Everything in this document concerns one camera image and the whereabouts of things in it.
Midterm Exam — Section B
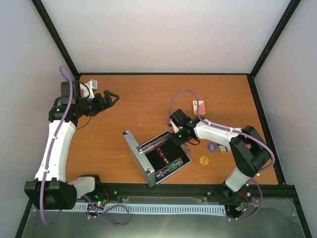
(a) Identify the red playing card box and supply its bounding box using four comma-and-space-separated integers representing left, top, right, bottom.
193, 101, 206, 116

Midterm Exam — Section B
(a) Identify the black frame post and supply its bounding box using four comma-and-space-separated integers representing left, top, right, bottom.
249, 0, 301, 80
31, 0, 79, 79

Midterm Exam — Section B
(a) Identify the yellow round dealer button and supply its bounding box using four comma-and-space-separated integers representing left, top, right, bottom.
199, 156, 210, 166

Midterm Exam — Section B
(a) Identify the upper poker chip row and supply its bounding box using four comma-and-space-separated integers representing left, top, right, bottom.
141, 137, 166, 154

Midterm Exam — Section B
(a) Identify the aluminium poker case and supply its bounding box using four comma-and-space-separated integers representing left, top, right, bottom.
123, 130, 192, 186

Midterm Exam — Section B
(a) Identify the blue gold playing card box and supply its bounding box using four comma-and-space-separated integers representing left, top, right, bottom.
217, 144, 229, 153

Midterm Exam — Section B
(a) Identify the green led circuit board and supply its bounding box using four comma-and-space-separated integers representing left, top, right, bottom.
94, 191, 109, 206

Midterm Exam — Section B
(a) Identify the black table edge frame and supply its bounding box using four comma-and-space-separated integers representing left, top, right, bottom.
66, 73, 275, 183

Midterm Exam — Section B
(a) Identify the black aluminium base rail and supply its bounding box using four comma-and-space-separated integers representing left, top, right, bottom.
99, 183, 299, 204

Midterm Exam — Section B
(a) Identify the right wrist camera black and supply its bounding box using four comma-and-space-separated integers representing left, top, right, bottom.
169, 109, 191, 128

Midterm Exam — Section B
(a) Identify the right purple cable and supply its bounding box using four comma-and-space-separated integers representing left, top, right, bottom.
168, 89, 276, 221

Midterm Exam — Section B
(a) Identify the poker chip row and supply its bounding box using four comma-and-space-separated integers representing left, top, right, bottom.
141, 137, 166, 154
156, 158, 184, 181

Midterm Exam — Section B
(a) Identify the blue round dealer button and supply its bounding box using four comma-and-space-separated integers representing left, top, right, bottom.
207, 142, 217, 152

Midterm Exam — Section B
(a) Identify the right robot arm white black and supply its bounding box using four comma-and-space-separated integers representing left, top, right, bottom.
169, 115, 275, 201

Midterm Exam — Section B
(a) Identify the left black frame post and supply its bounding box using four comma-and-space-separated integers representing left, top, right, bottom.
31, 0, 79, 79

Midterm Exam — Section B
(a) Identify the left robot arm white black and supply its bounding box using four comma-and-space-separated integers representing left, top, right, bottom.
24, 80, 119, 210

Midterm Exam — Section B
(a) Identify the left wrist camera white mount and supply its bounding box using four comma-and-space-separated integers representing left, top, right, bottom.
79, 79, 98, 99

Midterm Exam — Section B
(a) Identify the light blue cable duct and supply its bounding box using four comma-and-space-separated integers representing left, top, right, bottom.
74, 202, 227, 216

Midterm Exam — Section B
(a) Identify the red dice row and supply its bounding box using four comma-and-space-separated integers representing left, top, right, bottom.
157, 147, 169, 165

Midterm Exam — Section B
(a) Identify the lower poker chip row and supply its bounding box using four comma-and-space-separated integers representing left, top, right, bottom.
156, 158, 184, 181

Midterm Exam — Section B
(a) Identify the right black frame post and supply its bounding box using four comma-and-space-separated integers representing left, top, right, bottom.
249, 0, 301, 80

